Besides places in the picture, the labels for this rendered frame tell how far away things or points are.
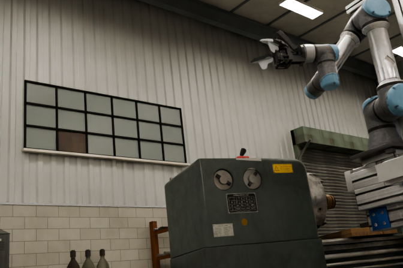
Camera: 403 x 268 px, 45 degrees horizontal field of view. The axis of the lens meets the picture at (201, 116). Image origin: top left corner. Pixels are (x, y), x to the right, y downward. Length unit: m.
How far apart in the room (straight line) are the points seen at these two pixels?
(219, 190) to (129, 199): 7.77
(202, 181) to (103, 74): 8.47
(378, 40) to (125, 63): 9.09
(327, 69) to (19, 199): 7.46
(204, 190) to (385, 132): 0.81
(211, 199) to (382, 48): 0.97
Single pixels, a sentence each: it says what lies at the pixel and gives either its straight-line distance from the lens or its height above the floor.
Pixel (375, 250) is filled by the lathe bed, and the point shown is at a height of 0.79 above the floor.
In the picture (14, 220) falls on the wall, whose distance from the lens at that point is 8.82.
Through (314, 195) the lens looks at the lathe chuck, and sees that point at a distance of 2.60.
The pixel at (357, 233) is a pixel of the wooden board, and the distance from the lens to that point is 2.68.
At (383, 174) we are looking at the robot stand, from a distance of 2.01.
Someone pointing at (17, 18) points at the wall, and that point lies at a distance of 10.23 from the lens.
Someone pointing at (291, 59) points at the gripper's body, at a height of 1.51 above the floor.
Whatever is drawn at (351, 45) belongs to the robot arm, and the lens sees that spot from 2.32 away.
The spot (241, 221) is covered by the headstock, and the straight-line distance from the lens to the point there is 2.25.
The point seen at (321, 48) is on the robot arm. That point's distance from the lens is 2.08.
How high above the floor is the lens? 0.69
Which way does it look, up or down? 20 degrees up
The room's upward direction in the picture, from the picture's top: 7 degrees counter-clockwise
